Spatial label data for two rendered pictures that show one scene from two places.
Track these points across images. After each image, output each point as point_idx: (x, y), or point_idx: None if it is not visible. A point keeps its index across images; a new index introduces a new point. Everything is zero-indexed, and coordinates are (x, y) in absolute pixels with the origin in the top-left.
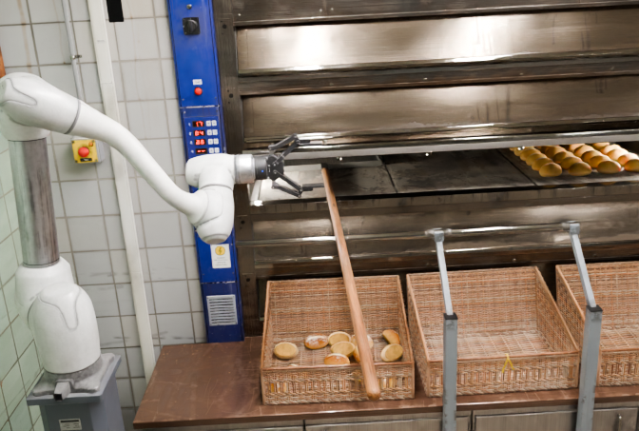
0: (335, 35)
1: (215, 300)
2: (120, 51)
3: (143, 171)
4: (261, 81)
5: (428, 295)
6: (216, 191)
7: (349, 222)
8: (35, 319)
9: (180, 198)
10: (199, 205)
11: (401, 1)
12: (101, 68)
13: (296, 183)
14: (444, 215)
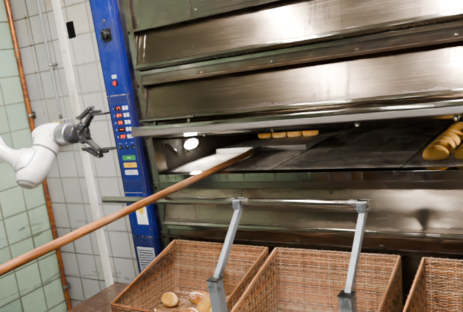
0: (200, 31)
1: (142, 251)
2: (76, 58)
3: None
4: (153, 73)
5: (293, 271)
6: (32, 149)
7: (231, 193)
8: None
9: (1, 151)
10: (13, 158)
11: None
12: (66, 71)
13: (98, 146)
14: (309, 193)
